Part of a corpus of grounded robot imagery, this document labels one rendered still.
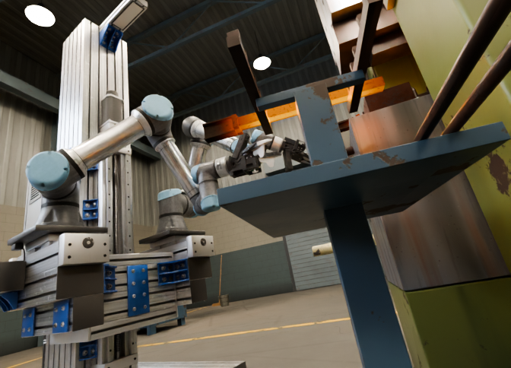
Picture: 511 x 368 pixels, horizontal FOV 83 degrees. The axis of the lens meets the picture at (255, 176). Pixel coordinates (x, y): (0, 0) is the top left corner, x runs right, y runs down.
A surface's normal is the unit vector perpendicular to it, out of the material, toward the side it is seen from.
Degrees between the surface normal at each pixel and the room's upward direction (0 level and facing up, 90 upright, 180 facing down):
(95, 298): 90
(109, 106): 90
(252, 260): 90
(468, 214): 90
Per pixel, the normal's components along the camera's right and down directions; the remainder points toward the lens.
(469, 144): -0.22, -0.29
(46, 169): 0.26, -0.29
